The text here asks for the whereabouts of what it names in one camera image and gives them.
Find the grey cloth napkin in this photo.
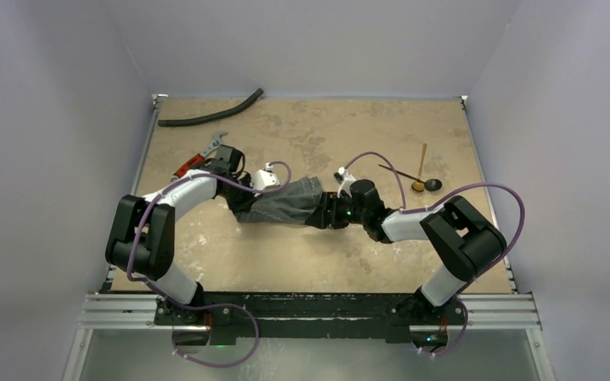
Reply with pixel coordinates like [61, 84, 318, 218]
[234, 176, 323, 225]

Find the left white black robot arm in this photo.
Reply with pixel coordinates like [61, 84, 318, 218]
[105, 145, 255, 325]

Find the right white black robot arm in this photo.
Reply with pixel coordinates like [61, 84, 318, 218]
[305, 179, 508, 323]

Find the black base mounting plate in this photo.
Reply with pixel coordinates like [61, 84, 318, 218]
[154, 291, 465, 345]

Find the red handled screwdriver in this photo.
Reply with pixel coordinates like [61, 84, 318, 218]
[170, 131, 228, 183]

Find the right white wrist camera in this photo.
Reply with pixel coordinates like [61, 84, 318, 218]
[334, 167, 357, 198]

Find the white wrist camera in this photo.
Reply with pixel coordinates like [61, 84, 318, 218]
[252, 169, 281, 191]
[334, 167, 357, 198]

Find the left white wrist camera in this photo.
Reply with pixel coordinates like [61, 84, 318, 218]
[252, 169, 281, 191]

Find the black corrugated hose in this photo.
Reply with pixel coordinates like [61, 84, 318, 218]
[158, 88, 264, 129]

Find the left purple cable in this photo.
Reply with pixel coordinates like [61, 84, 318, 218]
[125, 160, 293, 368]

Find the purple cable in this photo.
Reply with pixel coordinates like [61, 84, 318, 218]
[344, 151, 526, 359]
[125, 160, 293, 368]

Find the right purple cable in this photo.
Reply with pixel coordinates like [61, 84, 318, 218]
[344, 151, 526, 359]

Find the aluminium frame rail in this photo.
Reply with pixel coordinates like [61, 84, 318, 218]
[78, 292, 541, 330]

